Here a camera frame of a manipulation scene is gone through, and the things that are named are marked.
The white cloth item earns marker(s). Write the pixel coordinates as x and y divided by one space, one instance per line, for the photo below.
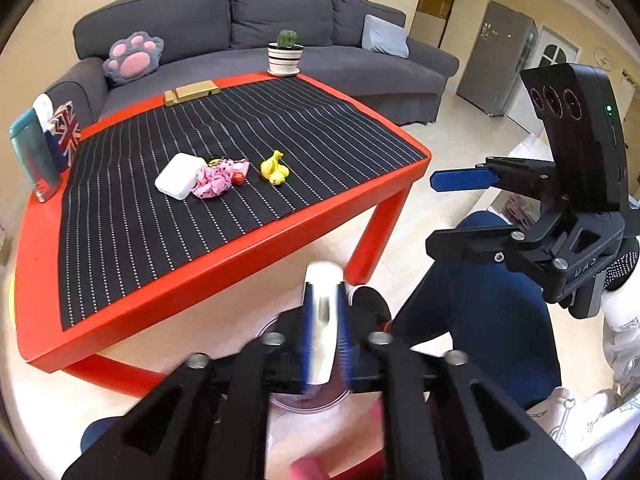
42 107

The grey pink paw cushion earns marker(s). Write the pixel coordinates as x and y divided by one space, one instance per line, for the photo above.
132 60

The white rounded box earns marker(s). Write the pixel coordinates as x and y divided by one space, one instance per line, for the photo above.
180 177

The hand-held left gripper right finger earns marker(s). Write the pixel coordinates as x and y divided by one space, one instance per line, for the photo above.
344 345

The person's black shoe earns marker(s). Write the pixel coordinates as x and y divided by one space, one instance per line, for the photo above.
370 302

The white door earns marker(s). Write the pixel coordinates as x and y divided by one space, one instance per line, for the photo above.
555 50

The yellow translucent turtle toy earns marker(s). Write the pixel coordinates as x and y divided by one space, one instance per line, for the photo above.
274 172

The wooden phone stand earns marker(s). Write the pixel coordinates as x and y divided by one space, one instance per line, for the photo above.
192 91

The black white-striped table mat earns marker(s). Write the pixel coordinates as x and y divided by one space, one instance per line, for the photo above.
200 130

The white glossy object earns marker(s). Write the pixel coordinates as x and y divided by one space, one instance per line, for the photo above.
325 310

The person's right forearm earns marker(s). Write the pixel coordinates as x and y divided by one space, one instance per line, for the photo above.
622 340

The person's right hand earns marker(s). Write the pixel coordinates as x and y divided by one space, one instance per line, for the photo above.
625 267

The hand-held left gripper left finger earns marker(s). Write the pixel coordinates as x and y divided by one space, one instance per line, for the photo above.
308 340

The grey refrigerator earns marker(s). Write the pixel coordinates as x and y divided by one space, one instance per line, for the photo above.
495 55

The red table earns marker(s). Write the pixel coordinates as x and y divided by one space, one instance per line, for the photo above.
150 310

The small red item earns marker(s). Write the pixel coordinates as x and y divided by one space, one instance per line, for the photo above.
239 177

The pink crumpled toy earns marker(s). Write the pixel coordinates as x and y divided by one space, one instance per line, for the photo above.
212 185

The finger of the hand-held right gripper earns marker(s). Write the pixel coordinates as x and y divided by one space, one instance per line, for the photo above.
462 181
465 245

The person's right leg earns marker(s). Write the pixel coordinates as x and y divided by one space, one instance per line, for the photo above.
500 320

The person's white printed clothing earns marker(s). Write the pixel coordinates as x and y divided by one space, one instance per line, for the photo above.
590 425

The flag print tin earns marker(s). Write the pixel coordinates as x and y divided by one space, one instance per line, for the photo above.
65 130

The grey sofa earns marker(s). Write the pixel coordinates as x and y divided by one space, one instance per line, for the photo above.
200 20

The light blue cushion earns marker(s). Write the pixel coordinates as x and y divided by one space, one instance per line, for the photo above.
385 37

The teal tumbler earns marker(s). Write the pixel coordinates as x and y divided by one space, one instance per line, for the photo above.
32 155

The round wall clock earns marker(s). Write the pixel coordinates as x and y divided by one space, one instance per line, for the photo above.
605 56

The potted cactus striped white pot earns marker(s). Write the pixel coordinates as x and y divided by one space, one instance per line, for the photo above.
285 60

